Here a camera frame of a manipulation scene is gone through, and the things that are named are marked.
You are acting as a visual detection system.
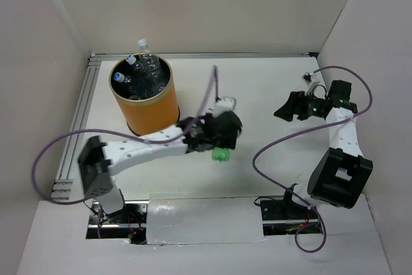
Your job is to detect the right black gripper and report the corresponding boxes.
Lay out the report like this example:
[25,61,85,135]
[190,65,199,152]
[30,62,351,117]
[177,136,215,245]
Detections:
[274,89,324,122]

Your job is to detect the green bottle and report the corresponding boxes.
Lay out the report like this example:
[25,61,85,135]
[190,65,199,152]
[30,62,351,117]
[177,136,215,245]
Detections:
[211,147,230,162]

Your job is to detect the clear bottle white cap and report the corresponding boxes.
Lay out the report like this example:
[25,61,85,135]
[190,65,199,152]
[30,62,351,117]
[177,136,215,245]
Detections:
[138,39,162,84]

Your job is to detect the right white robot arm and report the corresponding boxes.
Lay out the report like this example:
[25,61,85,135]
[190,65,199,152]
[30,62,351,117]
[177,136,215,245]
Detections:
[274,80,373,209]

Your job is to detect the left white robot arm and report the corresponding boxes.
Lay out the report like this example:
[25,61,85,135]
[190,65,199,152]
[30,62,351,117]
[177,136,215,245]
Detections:
[77,110,243,223]

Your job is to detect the orange cylindrical bin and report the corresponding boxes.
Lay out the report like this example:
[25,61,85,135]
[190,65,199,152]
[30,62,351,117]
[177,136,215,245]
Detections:
[109,57,180,136]

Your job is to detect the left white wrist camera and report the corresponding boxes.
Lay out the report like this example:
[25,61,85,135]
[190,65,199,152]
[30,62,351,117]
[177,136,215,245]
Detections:
[213,96,237,117]

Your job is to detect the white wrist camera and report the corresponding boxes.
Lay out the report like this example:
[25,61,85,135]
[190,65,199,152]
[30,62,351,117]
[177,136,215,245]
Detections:
[213,96,237,117]
[302,72,320,96]

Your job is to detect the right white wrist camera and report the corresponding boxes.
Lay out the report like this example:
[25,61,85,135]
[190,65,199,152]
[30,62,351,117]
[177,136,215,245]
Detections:
[302,72,320,96]

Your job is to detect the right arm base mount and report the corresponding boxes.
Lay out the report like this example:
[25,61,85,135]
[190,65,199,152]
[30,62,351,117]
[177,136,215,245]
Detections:
[254,191,323,236]

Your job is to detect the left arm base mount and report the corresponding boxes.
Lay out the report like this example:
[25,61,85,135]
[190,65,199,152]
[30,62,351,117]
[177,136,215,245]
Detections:
[84,200,149,245]

